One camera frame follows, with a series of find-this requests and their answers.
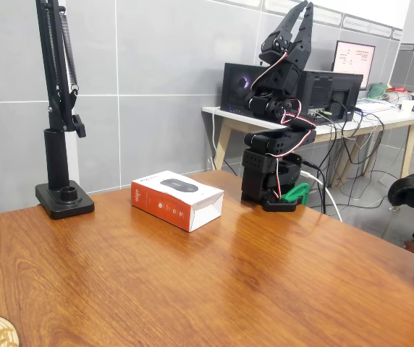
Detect orange white mouse box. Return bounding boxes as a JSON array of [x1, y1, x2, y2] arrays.
[[130, 170, 225, 234]]

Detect black computer case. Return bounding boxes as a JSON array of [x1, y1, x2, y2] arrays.
[[220, 61, 364, 127]]

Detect computer monitor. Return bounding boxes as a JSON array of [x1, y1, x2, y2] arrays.
[[331, 40, 376, 92]]

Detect green bag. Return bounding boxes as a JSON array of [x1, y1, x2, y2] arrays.
[[367, 82, 389, 100]]

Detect green table clamp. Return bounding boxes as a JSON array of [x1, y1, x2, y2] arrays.
[[281, 181, 311, 210]]

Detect white table wooden legs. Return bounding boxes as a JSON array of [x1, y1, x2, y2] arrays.
[[201, 103, 414, 189]]

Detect black office chair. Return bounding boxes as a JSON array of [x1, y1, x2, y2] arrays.
[[387, 155, 414, 260]]

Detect black stand clamp base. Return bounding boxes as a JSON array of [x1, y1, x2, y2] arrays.
[[34, 127, 96, 220]]

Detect red white servo cable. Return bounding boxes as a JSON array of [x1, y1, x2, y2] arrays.
[[248, 50, 318, 200]]

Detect white hanging cable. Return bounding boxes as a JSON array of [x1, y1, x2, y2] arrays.
[[209, 107, 219, 171]]

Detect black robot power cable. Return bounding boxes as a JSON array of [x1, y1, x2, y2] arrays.
[[299, 158, 330, 217]]

